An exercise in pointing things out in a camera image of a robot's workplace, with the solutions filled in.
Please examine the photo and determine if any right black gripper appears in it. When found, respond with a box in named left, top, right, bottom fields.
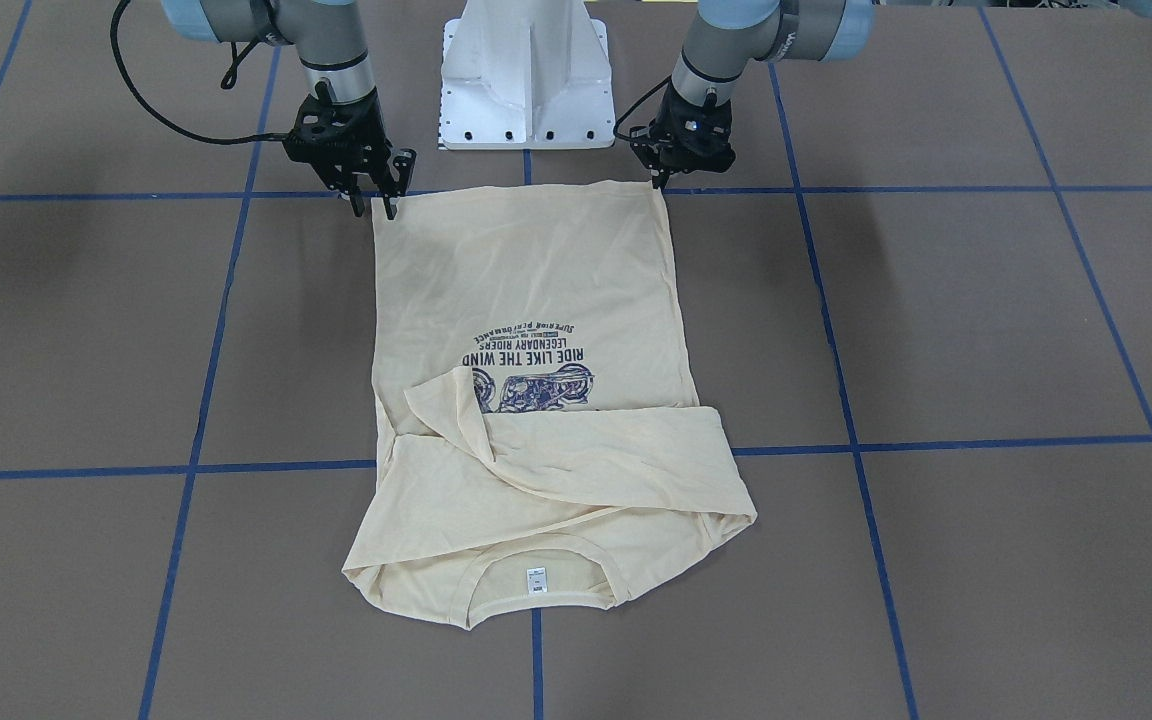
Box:
left=282, top=88, right=417, bottom=220

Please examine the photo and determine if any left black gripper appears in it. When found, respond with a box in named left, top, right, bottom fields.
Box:
left=630, top=82, right=736, bottom=192

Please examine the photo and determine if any cream long-sleeve printed t-shirt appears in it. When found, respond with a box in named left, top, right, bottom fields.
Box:
left=342, top=181, right=756, bottom=630

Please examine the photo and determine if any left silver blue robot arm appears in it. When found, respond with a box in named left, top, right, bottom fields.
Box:
left=614, top=1, right=876, bottom=190

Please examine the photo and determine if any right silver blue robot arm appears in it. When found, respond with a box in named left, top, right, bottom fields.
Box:
left=161, top=1, right=416, bottom=220

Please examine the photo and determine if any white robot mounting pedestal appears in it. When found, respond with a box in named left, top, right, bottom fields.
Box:
left=438, top=1, right=614, bottom=150

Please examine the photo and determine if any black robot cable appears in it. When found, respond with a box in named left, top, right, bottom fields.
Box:
left=109, top=0, right=297, bottom=147

